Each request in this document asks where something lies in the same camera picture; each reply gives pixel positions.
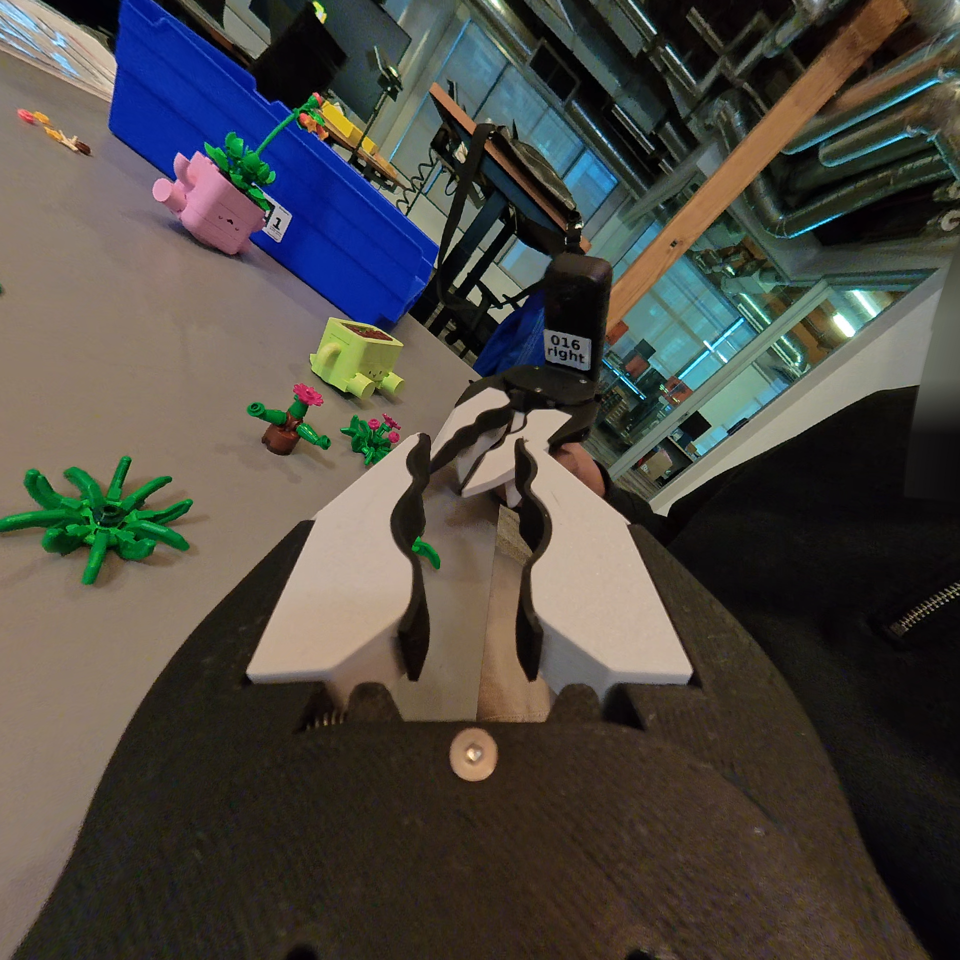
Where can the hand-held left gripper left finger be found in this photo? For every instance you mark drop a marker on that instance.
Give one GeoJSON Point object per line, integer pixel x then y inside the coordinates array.
{"type": "Point", "coordinates": [330, 600]}

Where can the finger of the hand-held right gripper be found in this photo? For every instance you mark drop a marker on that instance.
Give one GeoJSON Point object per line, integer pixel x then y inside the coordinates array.
{"type": "Point", "coordinates": [487, 469]}
{"type": "Point", "coordinates": [469, 424]}

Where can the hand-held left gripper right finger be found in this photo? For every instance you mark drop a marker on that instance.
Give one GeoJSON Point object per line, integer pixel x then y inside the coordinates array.
{"type": "Point", "coordinates": [607, 600]}

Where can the green curved leaf piece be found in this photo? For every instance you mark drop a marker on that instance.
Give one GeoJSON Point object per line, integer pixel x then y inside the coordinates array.
{"type": "Point", "coordinates": [427, 551]}

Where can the person's right hand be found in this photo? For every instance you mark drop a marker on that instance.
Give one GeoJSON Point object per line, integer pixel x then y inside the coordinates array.
{"type": "Point", "coordinates": [586, 465]}

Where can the blue storage bin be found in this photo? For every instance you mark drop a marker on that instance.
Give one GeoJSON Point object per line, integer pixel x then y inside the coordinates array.
{"type": "Point", "coordinates": [510, 345]}
{"type": "Point", "coordinates": [352, 247]}

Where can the green brick plant pink flowers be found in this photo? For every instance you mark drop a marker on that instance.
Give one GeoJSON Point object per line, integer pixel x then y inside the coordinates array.
{"type": "Point", "coordinates": [371, 442]}

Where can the person's beige trousers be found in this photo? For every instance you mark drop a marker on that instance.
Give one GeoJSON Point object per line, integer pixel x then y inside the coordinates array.
{"type": "Point", "coordinates": [510, 675]}

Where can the lime green brick planter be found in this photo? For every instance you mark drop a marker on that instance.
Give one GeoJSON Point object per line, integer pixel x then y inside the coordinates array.
{"type": "Point", "coordinates": [345, 360]}

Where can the brick cactus with pink flower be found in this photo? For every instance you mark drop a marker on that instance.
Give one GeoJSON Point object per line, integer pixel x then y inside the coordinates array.
{"type": "Point", "coordinates": [281, 439]}

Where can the person's black jacket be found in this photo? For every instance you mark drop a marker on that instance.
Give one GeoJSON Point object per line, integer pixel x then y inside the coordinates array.
{"type": "Point", "coordinates": [825, 600]}

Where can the wooden ceiling beam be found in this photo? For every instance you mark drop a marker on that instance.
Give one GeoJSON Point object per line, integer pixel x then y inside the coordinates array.
{"type": "Point", "coordinates": [750, 150]}

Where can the green spiky brick plant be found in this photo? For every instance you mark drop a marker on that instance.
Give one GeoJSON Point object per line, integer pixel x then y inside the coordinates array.
{"type": "Point", "coordinates": [105, 517]}

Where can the white label tag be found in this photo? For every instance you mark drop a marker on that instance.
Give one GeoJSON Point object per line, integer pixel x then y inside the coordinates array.
{"type": "Point", "coordinates": [279, 223]}

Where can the yellow crate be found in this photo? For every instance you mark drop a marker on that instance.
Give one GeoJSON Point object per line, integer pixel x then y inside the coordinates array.
{"type": "Point", "coordinates": [341, 124]}

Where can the silver ventilation ducts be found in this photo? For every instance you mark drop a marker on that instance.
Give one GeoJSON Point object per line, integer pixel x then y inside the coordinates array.
{"type": "Point", "coordinates": [862, 172]}

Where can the pink brick planter with plant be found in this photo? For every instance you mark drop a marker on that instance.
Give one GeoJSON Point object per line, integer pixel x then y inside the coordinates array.
{"type": "Point", "coordinates": [214, 214]}

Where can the black monitor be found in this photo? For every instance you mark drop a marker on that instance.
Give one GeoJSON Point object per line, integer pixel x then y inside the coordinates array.
{"type": "Point", "coordinates": [360, 45]}

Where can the small red brick piece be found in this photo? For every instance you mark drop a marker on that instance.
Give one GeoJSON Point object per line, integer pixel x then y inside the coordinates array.
{"type": "Point", "coordinates": [30, 115]}

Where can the clear plastic bag with leaflet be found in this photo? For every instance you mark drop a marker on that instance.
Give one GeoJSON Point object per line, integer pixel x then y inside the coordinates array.
{"type": "Point", "coordinates": [45, 45]}

